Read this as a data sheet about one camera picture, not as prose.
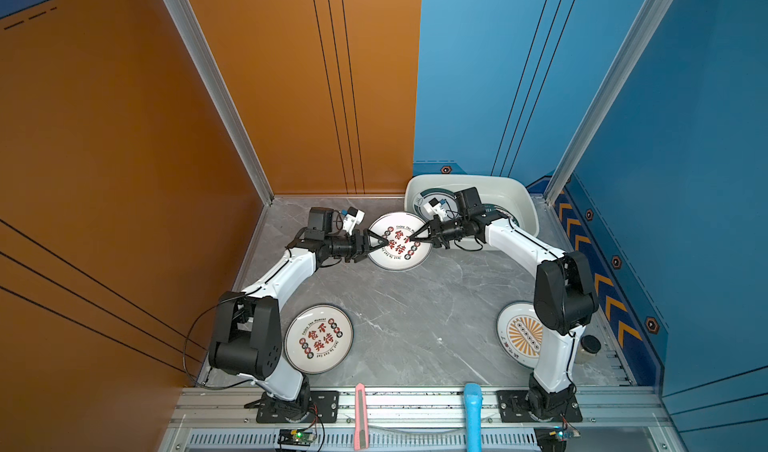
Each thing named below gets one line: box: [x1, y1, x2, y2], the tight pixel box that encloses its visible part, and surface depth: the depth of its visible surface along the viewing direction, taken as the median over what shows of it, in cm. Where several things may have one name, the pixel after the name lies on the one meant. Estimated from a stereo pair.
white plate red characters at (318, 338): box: [283, 303, 354, 375], surface depth 85 cm
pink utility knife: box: [353, 383, 370, 451], surface depth 72 cm
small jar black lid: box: [580, 334, 602, 354], surface depth 75 cm
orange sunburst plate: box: [496, 300, 543, 369], surface depth 86 cm
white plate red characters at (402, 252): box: [369, 212, 433, 271], surface depth 85 cm
